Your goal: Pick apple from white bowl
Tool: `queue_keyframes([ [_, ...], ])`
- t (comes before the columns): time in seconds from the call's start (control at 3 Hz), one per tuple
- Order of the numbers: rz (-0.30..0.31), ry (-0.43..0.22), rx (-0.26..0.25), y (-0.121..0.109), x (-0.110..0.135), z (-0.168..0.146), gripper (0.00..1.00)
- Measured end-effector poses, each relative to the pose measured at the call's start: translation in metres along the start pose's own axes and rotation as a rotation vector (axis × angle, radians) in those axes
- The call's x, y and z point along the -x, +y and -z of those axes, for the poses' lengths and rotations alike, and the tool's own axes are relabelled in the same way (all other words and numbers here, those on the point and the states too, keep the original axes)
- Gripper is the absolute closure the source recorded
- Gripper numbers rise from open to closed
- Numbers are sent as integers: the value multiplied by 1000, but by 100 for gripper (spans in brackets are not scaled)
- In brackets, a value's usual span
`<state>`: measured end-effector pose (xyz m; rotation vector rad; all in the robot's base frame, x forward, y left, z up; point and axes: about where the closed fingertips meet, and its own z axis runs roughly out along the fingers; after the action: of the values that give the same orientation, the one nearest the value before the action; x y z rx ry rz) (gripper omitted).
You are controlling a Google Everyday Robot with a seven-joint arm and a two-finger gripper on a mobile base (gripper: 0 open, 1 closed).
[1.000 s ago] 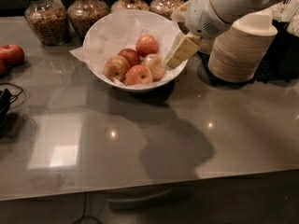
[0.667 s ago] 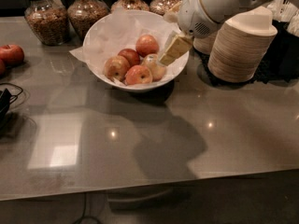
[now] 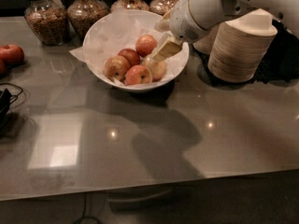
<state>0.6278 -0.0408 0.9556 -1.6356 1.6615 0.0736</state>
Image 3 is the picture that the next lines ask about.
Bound black mat under stacks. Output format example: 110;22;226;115
196;20;299;86

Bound black cable under table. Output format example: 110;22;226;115
72;192;104;224

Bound black device with cable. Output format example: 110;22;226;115
0;82;24;130

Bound red apple on table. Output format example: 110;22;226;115
0;44;24;66

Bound dark red middle apple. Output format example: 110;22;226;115
119;49;140;66

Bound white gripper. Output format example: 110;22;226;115
150;0;208;62

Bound glass cereal jar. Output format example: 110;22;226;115
149;0;181;17
110;0;150;11

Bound rear paper bowl stack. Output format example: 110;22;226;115
193;26;219;55

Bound front paper bowl stack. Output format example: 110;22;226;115
207;9;278;83

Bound left yellow red apple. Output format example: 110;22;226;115
104;55;130;81

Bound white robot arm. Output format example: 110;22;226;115
151;0;299;62

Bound paper bowl stack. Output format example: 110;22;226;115
193;26;219;55
207;9;278;83

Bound front red apple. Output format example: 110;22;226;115
125;65;153;85

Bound red apple at edge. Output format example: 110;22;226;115
0;59;7;77

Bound leftmost glass granola jar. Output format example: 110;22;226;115
24;0;69;46

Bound white paper liner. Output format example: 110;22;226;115
69;7;188;88

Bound glass granola jar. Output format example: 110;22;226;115
24;0;69;46
67;0;109;40

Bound right yellow apple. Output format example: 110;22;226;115
142;56;166;81

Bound white ceramic bowl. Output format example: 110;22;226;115
82;9;190;93

